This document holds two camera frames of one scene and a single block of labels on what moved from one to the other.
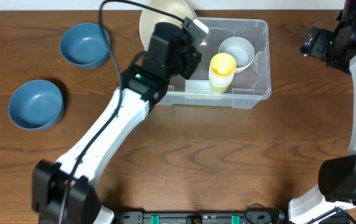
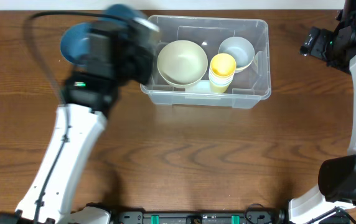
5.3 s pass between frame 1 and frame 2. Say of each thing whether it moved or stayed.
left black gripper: moved
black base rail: stayed
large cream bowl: moved
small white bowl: stayed
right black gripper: stayed
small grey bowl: stayed
